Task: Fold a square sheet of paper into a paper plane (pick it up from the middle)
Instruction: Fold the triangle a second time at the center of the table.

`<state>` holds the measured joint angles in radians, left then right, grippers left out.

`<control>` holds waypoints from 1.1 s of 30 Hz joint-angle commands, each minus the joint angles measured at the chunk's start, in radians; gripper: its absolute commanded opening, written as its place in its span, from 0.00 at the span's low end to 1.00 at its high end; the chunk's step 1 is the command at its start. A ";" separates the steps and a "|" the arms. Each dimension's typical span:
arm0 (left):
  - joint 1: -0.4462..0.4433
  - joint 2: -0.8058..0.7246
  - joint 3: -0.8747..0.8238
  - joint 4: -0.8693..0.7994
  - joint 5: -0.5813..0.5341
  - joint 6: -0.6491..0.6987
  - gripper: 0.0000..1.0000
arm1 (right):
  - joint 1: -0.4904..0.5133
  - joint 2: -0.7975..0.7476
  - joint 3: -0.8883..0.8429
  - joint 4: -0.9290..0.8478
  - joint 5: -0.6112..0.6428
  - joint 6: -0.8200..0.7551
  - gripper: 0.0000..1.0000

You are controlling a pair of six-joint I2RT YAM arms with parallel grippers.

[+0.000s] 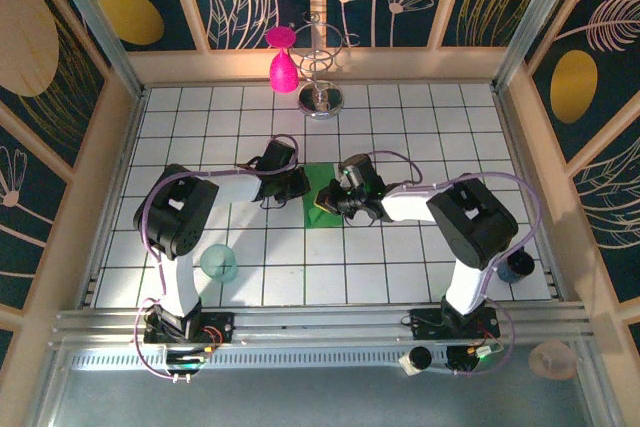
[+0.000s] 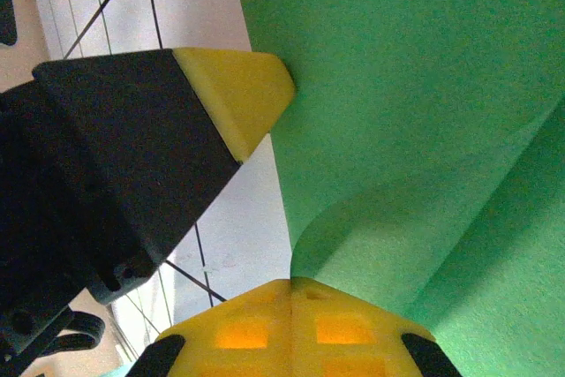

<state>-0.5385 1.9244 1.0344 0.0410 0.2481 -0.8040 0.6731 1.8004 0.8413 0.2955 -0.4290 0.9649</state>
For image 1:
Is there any green cloth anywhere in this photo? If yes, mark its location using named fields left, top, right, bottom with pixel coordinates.
left=302, top=163, right=346, bottom=229

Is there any teal translucent cup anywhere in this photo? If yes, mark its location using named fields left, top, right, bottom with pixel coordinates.
left=200, top=242, right=240, bottom=284

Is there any pink wine glass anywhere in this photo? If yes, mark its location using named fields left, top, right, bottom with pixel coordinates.
left=264, top=25, right=300, bottom=94

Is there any perforated metal strip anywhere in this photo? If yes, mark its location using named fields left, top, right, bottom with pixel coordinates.
left=69, top=349, right=451, bottom=371

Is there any black round knob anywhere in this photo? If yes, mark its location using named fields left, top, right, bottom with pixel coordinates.
left=399, top=345, right=434, bottom=376

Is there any dark blue cup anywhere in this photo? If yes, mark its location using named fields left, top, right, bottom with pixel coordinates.
left=497, top=248, right=536, bottom=286

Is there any black controller board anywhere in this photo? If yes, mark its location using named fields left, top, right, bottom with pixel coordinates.
left=164, top=344, right=212, bottom=381
left=446, top=344, right=501, bottom=374

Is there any pale pink translucent cup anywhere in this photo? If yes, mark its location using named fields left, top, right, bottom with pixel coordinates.
left=528, top=340, right=579, bottom=381

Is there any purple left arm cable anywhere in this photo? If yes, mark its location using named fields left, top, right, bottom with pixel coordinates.
left=133, top=134, right=301, bottom=382

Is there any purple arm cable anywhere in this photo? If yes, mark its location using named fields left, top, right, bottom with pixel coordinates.
left=364, top=149, right=545, bottom=379
left=133, top=134, right=301, bottom=382

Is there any chrome wire glass rack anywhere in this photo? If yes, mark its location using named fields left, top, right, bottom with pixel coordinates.
left=289, top=9, right=361, bottom=121

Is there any aluminium mounting rail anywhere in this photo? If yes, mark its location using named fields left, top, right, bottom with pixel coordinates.
left=49, top=302, right=601, bottom=348

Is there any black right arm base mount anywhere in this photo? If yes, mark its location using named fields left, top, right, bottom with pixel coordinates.
left=402, top=307, right=501, bottom=341

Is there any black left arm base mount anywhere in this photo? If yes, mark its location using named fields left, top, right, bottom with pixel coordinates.
left=143, top=310, right=236, bottom=346

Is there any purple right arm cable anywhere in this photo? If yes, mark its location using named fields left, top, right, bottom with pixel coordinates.
left=364, top=149, right=545, bottom=379

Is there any aluminium frame post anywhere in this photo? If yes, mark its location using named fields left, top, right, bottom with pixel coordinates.
left=42, top=0, right=146, bottom=98
left=492, top=0, right=586, bottom=93

